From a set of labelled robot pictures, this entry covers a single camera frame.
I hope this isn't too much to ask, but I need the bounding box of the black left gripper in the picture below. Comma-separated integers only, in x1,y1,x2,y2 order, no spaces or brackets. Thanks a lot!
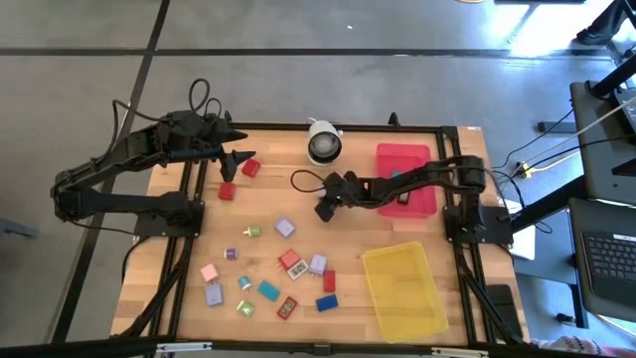
188,114,257,183

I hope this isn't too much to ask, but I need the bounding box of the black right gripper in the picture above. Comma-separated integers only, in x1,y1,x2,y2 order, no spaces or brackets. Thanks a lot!
313,171,362,224

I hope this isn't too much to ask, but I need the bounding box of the white digital clock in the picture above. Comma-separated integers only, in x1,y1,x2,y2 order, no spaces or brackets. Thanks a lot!
286,259,310,281

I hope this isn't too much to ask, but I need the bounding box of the red tray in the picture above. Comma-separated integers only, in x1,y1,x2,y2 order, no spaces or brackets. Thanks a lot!
275,295,299,321

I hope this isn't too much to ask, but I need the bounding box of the large lavender wall charger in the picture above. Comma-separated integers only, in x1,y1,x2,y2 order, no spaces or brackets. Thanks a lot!
204,282,225,307

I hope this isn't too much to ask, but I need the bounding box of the pink plastic bin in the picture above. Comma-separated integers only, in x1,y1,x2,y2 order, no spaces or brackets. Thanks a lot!
375,142,439,220

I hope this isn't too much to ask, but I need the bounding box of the blue plastic box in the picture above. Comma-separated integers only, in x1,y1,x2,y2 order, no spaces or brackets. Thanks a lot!
315,293,340,313

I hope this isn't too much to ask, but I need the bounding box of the yellow plastic bin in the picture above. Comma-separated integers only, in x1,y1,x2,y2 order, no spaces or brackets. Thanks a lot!
361,241,450,344

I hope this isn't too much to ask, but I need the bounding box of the black storage box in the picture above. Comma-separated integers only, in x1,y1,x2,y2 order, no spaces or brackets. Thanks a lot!
483,282,524,340

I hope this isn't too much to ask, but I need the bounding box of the white paper sheet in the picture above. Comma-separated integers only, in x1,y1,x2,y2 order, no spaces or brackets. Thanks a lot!
510,198,538,262

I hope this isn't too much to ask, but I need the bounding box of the yellow power plug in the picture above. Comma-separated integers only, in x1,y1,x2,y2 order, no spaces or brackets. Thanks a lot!
516,148,583,179

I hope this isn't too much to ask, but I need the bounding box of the grey metal foot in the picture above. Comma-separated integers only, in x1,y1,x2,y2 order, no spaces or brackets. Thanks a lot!
0,217,39,241

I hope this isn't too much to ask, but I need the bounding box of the black power strip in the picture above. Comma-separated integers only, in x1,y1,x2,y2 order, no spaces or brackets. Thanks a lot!
536,120,578,134

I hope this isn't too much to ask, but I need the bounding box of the dark desk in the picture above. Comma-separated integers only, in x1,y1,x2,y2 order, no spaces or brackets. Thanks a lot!
568,52,636,206
509,176,636,323

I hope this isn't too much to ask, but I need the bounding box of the pale cloth bundle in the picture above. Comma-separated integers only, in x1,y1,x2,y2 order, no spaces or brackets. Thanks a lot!
530,335,636,358

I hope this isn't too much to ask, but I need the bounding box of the black keyboard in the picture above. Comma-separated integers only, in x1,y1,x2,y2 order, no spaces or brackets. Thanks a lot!
580,231,636,295

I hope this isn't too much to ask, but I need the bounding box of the black desk device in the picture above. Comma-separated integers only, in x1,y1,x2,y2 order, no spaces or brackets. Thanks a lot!
609,87,636,146

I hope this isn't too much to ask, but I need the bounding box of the person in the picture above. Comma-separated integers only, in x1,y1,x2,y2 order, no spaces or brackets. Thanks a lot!
575,0,625,46

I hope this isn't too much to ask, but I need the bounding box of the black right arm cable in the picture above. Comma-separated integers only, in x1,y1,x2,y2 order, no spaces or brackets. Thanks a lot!
289,168,332,195

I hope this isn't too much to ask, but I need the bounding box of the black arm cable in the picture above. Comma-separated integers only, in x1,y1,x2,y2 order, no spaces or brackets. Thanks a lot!
289,168,332,195
111,77,225,125

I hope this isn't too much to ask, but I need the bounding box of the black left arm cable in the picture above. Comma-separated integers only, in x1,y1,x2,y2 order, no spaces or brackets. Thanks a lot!
111,77,225,125

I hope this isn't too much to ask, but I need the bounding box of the black floor cable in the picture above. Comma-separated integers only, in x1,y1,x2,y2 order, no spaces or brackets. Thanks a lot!
490,107,576,173

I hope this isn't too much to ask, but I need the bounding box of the white cable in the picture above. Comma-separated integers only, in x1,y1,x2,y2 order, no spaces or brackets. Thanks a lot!
570,95,636,146

